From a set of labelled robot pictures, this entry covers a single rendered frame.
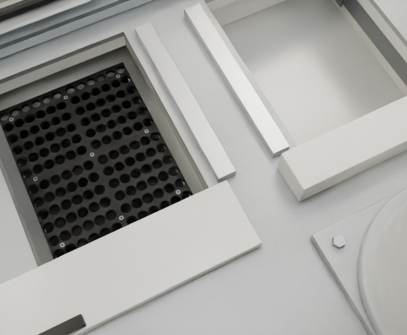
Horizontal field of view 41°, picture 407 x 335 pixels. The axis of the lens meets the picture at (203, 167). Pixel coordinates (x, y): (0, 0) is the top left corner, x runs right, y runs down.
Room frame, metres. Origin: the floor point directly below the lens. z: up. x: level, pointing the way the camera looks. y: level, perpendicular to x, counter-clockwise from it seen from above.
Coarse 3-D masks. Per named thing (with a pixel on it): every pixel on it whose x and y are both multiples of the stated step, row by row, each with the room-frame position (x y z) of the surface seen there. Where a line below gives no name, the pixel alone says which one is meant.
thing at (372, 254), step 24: (360, 216) 0.20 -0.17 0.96; (384, 216) 0.19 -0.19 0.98; (312, 240) 0.18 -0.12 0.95; (336, 240) 0.17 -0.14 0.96; (360, 240) 0.17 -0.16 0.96; (384, 240) 0.16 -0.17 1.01; (336, 264) 0.15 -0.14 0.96; (360, 264) 0.14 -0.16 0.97; (384, 264) 0.13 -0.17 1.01; (360, 288) 0.12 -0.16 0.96; (384, 288) 0.11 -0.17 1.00; (360, 312) 0.10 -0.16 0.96; (384, 312) 0.10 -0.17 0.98
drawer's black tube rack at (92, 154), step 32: (64, 96) 0.38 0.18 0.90; (96, 96) 0.39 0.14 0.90; (128, 96) 0.39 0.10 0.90; (32, 128) 0.34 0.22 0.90; (64, 128) 0.34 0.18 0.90; (96, 128) 0.34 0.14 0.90; (128, 128) 0.34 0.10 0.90; (32, 160) 0.31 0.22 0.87; (64, 160) 0.31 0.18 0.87; (96, 160) 0.29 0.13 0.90; (128, 160) 0.31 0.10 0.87; (160, 160) 0.29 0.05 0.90; (32, 192) 0.26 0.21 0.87; (64, 192) 0.26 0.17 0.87; (96, 192) 0.26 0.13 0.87; (128, 192) 0.26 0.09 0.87; (160, 192) 0.26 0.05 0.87; (64, 224) 0.22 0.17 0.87; (96, 224) 0.21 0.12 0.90; (128, 224) 0.22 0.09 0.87
